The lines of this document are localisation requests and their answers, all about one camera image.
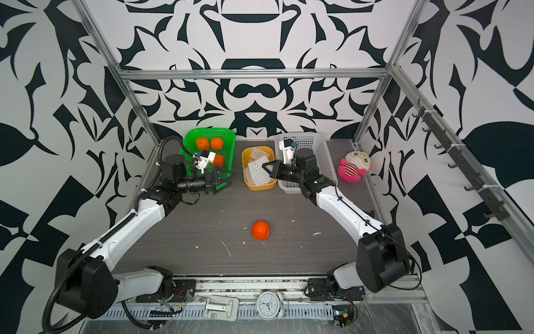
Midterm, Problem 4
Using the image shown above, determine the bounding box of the orange toy fruit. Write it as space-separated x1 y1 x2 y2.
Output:
196 137 211 151

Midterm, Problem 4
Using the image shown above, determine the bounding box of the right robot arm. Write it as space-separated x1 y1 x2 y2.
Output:
262 149 410 292

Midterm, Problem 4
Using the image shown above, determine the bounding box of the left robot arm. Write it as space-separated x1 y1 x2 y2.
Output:
45 154 236 319

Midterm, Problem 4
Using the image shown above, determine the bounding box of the yellow plastic tray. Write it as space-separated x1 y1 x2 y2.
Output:
241 146 277 191

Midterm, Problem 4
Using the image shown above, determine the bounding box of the white perforated plastic basket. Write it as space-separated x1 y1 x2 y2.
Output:
275 133 337 202

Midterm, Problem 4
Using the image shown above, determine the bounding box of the green plastic basket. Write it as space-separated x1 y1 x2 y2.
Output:
180 128 236 176

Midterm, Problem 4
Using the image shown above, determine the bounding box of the pink white plush toy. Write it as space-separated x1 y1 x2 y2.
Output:
337 151 372 183

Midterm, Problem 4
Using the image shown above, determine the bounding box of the white analog clock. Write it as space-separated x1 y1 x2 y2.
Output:
255 291 285 321

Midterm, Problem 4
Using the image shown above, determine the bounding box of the small green circuit board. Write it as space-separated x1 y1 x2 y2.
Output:
332 305 358 328

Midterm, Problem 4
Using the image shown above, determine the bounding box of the left black corrugated cable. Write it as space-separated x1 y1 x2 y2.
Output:
41 135 197 334

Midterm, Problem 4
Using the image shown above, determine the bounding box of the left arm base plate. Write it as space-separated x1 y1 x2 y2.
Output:
136 278 197 303

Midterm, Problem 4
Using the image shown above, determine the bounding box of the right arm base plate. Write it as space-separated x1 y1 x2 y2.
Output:
303 278 366 301

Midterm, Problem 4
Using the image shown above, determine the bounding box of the black hook rail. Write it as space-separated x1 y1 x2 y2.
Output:
414 107 510 221

